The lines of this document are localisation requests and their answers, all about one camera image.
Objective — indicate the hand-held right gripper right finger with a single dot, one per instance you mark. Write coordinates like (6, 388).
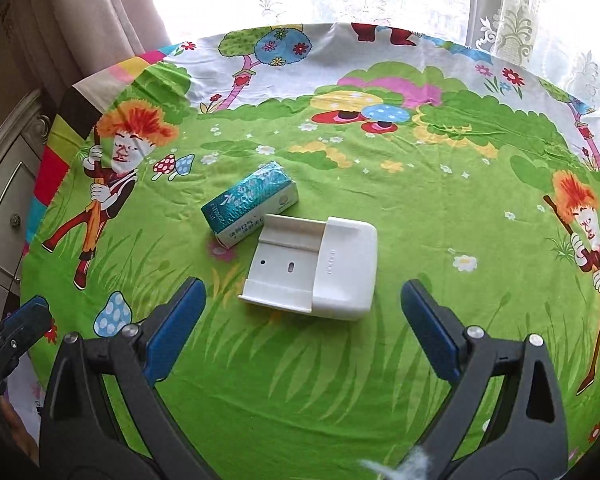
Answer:
(432, 332)

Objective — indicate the beige curtain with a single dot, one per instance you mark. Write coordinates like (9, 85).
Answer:
(80, 20)

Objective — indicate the white plastic holder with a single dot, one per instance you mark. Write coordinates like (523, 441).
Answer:
(330, 270)

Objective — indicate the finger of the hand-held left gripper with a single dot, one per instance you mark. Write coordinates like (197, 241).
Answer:
(5, 352)
(32, 312)

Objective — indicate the teal box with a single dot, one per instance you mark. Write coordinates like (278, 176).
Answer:
(245, 200)

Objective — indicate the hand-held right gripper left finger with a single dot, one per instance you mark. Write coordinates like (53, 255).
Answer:
(175, 330)

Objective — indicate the cream dresser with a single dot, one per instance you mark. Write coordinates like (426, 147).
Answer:
(5, 220)

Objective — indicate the printed green blanket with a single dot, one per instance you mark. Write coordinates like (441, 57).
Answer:
(380, 170)

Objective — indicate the white fluff tuft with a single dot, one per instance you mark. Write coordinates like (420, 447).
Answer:
(395, 465)

